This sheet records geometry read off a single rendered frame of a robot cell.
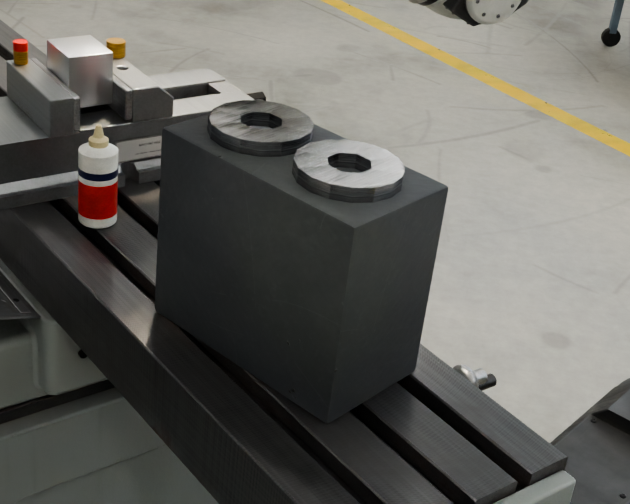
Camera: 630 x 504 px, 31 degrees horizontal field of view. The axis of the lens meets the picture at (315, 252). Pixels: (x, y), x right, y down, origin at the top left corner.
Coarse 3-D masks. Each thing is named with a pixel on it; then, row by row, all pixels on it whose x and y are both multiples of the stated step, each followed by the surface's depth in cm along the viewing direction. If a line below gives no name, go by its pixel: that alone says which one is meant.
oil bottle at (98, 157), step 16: (96, 128) 113; (96, 144) 113; (112, 144) 115; (80, 160) 113; (96, 160) 112; (112, 160) 113; (80, 176) 114; (96, 176) 113; (112, 176) 114; (80, 192) 115; (96, 192) 114; (112, 192) 115; (80, 208) 116; (96, 208) 115; (112, 208) 116; (96, 224) 116; (112, 224) 117
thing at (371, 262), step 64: (192, 128) 95; (256, 128) 94; (320, 128) 98; (192, 192) 95; (256, 192) 89; (320, 192) 87; (384, 192) 87; (192, 256) 98; (256, 256) 92; (320, 256) 86; (384, 256) 88; (192, 320) 100; (256, 320) 94; (320, 320) 89; (384, 320) 92; (320, 384) 91; (384, 384) 97
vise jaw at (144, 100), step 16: (128, 64) 128; (128, 80) 124; (144, 80) 124; (112, 96) 124; (128, 96) 122; (144, 96) 123; (160, 96) 124; (128, 112) 123; (144, 112) 124; (160, 112) 125
